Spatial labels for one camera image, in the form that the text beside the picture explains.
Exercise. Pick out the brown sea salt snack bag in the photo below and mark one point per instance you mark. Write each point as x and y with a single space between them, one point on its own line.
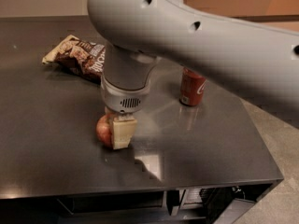
82 58

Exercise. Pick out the red coke can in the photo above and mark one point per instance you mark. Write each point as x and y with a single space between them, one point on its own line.
191 88

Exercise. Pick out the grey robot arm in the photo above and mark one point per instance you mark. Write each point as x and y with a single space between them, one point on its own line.
258 63

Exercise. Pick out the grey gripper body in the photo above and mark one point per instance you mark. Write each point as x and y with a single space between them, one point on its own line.
124 99

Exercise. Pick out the red apple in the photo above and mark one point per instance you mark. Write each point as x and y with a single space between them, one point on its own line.
103 131

